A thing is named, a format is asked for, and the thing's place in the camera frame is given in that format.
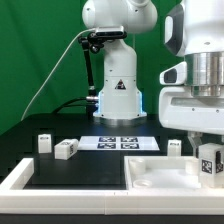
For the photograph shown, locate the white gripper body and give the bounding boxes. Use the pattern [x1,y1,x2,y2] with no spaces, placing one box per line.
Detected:
[159,62,224,135]

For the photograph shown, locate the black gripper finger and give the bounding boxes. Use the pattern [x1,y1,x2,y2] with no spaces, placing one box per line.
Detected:
[188,131,203,157]

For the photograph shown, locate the white square table top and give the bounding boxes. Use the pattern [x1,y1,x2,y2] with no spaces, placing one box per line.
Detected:
[124,156,224,198]

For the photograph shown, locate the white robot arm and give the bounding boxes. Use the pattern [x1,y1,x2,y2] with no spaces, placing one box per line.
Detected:
[82,0,224,141]

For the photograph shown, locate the white AprilTag base sheet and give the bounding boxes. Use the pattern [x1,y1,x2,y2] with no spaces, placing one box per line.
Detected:
[78,136,159,151]

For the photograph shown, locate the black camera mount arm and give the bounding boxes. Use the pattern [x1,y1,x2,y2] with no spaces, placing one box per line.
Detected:
[78,32,108,117]

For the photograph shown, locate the grey camera on mount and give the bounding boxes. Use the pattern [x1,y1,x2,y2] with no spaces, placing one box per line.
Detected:
[95,26,127,39]

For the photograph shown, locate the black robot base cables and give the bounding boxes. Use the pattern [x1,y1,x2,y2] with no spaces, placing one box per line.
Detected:
[53,96,96,116]

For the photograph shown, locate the white camera cable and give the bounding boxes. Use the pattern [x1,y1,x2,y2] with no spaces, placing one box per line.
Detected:
[20,28,97,122]

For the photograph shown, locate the white U-shaped obstacle frame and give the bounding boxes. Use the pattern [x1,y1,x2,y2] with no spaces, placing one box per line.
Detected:
[0,158,224,215]

